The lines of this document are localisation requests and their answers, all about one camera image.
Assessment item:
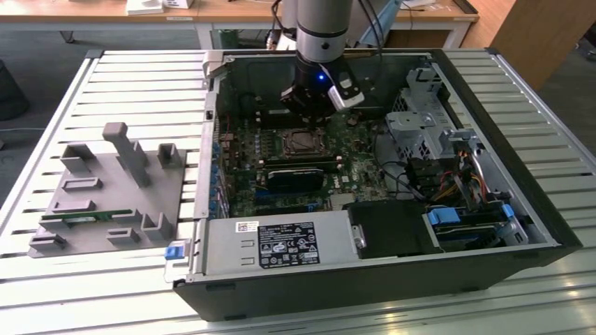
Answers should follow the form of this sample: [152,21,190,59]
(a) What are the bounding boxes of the wooden cabinet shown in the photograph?
[487,0,596,92]

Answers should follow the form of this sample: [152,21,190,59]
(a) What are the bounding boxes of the wooden desk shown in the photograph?
[0,0,203,45]
[198,0,480,50]

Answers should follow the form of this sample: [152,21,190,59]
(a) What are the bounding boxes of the grey parts rack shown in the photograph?
[27,121,190,259]

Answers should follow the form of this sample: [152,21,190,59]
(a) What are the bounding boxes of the CPU socket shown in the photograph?
[276,128,335,158]

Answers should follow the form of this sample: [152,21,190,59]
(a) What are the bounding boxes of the silver chipset heatsink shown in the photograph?
[330,194,356,211]

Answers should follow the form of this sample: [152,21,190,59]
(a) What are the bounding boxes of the black PC case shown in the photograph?
[172,47,584,322]

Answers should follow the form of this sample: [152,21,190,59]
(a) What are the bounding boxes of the silver shroud latch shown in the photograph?
[351,224,370,249]

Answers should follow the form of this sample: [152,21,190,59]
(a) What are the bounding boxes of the silver power supply black label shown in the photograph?
[199,210,360,282]

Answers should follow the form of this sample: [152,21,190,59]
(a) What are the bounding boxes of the silver drive cage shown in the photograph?
[384,68,480,161]

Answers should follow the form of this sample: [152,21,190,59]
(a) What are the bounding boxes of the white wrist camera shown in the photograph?
[326,62,366,112]

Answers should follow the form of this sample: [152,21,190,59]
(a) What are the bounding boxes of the green RAM stick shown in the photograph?
[40,207,132,225]

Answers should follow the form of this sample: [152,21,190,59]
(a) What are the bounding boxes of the black plastic shroud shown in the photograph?
[347,201,442,260]

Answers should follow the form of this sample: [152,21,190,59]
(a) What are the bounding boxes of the green motherboard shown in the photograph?
[212,104,388,217]

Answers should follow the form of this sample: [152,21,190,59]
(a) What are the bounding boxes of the black graphics card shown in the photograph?
[264,166,326,195]

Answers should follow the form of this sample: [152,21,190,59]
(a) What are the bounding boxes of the silver disk bay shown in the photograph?
[422,199,534,253]

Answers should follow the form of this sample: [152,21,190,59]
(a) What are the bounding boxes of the green board under desk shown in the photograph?
[218,29,243,49]

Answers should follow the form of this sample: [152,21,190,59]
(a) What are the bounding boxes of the blue disk carrier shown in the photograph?
[426,205,463,228]

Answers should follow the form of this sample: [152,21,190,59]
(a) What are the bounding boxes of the white papers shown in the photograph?
[400,0,451,10]

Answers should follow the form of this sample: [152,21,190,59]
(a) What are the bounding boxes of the coloured wire bundle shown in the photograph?
[431,148,492,212]

